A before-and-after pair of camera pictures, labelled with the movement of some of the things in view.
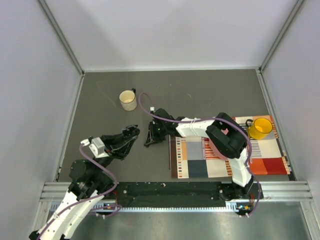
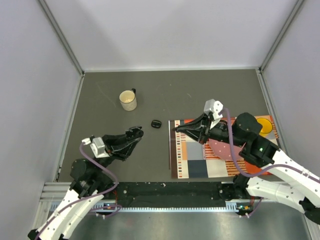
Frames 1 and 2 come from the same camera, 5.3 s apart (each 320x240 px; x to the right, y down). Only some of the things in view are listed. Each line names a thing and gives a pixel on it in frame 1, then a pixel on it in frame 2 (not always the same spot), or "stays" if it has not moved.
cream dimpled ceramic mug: (128, 100) stays
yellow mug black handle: (259, 128) stays
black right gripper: (152, 137) -> (193, 128)
